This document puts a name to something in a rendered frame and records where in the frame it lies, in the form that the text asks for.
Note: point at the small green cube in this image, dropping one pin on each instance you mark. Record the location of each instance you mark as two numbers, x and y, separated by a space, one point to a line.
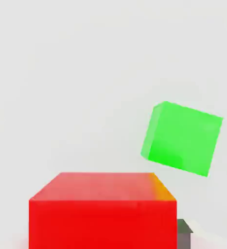
183 139

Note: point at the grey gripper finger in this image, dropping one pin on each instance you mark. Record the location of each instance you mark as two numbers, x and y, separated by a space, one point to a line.
183 236

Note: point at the small red cube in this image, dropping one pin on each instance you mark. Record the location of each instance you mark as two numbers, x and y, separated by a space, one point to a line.
102 221

